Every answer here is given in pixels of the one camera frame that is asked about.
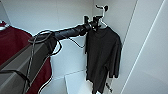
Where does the white clothes hanger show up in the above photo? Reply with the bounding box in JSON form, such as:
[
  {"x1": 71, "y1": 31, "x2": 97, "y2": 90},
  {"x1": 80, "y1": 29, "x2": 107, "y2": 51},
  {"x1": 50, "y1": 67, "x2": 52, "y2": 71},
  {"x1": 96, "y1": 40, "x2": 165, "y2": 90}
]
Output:
[
  {"x1": 94, "y1": 3, "x2": 111, "y2": 30},
  {"x1": 0, "y1": 19, "x2": 9, "y2": 31}
]

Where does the black garment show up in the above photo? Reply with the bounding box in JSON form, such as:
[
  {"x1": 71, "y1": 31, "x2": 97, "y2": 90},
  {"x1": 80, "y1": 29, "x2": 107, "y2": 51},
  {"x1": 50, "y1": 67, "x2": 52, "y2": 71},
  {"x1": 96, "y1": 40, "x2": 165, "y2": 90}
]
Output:
[{"x1": 84, "y1": 25, "x2": 123, "y2": 94}]

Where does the white wardrobe door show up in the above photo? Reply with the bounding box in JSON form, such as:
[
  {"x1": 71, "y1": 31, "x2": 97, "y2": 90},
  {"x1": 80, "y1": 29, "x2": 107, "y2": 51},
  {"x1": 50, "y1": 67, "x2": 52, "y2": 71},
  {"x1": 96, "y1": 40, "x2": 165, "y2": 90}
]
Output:
[{"x1": 118, "y1": 0, "x2": 168, "y2": 94}]

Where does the white wardrobe carcass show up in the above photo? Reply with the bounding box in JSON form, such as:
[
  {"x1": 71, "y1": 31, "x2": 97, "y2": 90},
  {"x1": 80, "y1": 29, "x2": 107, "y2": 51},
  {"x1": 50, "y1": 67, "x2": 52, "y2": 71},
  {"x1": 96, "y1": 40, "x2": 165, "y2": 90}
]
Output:
[{"x1": 0, "y1": 0, "x2": 141, "y2": 94}]

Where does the white wardrobe shelf block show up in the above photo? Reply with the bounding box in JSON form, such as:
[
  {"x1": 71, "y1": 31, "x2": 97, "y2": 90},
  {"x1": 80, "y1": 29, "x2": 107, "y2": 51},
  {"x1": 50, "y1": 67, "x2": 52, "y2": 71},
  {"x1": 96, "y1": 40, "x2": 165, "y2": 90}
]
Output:
[{"x1": 64, "y1": 70, "x2": 113, "y2": 94}]

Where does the small black door latch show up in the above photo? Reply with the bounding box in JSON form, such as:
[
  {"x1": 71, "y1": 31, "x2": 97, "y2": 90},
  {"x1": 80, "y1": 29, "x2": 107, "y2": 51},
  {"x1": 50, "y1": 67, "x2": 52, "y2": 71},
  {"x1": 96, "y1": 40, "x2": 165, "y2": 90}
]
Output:
[{"x1": 105, "y1": 84, "x2": 114, "y2": 94}]

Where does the maroon and white jacket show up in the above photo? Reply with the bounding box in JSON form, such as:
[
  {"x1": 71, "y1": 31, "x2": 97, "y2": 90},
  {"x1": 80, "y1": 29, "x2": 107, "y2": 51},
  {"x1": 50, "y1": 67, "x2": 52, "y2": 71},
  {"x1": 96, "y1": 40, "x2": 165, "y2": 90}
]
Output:
[{"x1": 0, "y1": 20, "x2": 54, "y2": 94}]

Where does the black wall hook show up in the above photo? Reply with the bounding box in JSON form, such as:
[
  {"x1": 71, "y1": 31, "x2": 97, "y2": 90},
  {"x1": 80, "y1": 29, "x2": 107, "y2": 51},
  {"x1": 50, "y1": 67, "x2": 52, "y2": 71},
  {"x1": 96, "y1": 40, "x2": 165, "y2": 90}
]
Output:
[{"x1": 102, "y1": 4, "x2": 110, "y2": 12}]

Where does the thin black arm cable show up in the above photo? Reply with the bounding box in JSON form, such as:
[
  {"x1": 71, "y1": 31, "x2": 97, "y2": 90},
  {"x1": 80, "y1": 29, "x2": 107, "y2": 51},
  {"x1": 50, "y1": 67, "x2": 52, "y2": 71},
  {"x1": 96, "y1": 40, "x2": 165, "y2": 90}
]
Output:
[{"x1": 23, "y1": 29, "x2": 86, "y2": 94}]

